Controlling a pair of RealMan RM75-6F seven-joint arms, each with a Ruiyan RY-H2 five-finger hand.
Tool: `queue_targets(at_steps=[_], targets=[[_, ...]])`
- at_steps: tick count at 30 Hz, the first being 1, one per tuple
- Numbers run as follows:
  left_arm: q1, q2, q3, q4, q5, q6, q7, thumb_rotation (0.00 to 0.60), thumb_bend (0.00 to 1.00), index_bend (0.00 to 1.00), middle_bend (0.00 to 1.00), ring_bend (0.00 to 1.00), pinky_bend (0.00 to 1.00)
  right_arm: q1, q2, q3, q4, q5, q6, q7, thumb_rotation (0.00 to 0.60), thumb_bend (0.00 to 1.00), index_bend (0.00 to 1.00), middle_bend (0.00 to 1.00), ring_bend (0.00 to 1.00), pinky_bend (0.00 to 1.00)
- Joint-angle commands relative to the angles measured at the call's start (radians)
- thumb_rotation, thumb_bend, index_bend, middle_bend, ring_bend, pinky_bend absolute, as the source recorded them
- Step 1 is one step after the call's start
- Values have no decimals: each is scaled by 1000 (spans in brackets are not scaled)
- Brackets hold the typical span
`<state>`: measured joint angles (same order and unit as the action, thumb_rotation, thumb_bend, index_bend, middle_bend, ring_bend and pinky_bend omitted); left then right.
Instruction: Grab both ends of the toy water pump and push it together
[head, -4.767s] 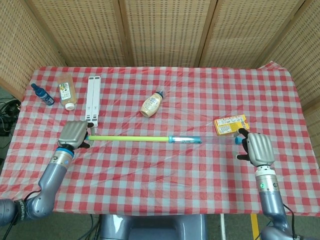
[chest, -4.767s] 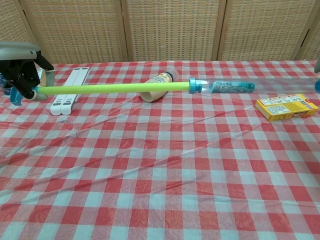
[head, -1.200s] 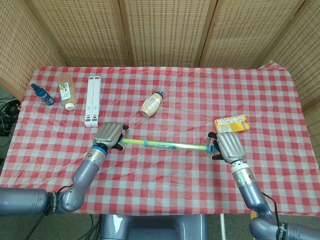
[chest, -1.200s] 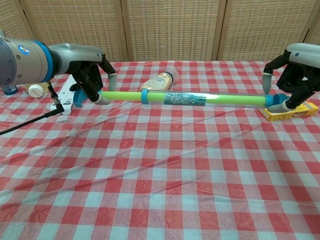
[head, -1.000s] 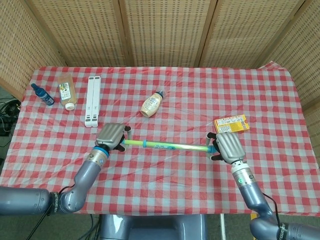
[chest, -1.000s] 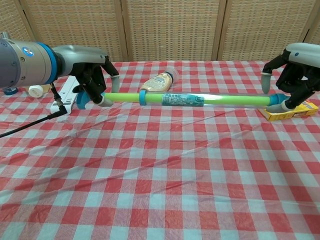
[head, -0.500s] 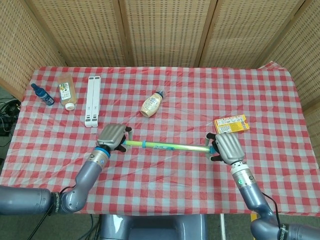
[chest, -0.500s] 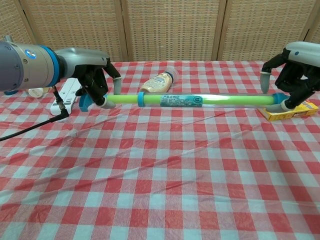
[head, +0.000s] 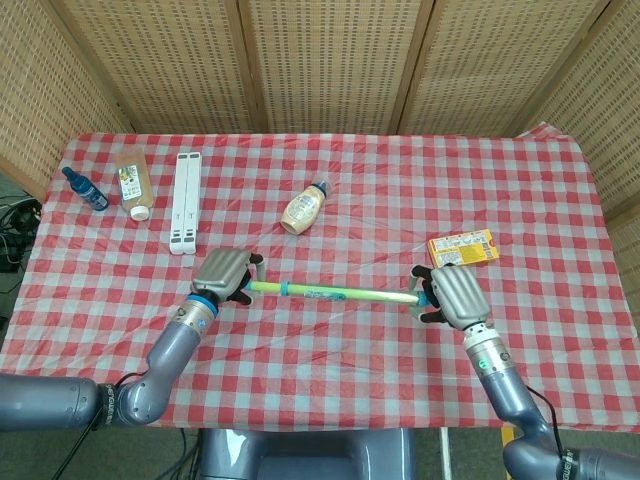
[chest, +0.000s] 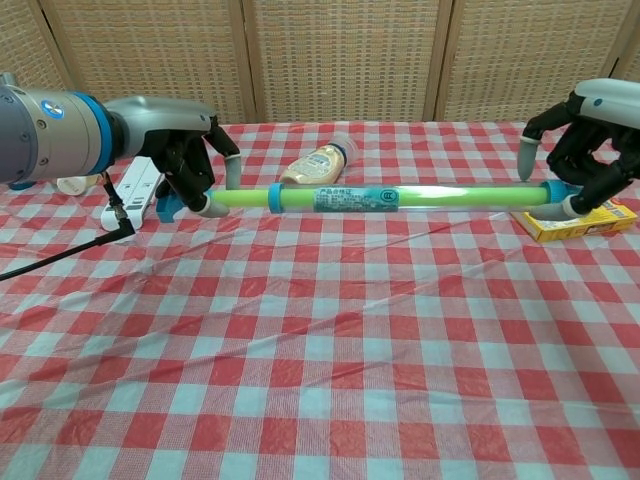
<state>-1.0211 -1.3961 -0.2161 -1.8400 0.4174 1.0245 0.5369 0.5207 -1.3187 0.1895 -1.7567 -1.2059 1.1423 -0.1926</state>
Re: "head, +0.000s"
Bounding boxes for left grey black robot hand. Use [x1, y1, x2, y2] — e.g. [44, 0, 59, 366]
[189, 248, 267, 307]

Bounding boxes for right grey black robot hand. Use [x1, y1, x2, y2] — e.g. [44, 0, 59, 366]
[408, 264, 491, 332]

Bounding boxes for long green water squirter tube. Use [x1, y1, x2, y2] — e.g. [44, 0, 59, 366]
[244, 279, 427, 309]

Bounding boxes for yellow cardboard box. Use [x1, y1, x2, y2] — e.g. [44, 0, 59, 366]
[427, 228, 500, 269]

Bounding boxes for white folded laptop stand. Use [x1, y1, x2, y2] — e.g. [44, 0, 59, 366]
[168, 153, 204, 256]

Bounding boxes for beige mayonnaise squeeze bottle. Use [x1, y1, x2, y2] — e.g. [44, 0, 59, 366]
[279, 180, 332, 236]

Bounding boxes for red white checkered tablecloth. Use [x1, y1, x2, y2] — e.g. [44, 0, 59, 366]
[0, 122, 629, 434]

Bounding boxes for grey robot torso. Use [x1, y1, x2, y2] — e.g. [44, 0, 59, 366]
[199, 428, 417, 480]

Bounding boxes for wicker wooden folding screen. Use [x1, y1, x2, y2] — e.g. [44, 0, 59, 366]
[0, 0, 640, 321]

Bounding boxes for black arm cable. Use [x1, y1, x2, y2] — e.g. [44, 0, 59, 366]
[524, 385, 565, 454]

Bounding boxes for black floor cables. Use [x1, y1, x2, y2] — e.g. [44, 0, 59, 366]
[0, 194, 44, 274]

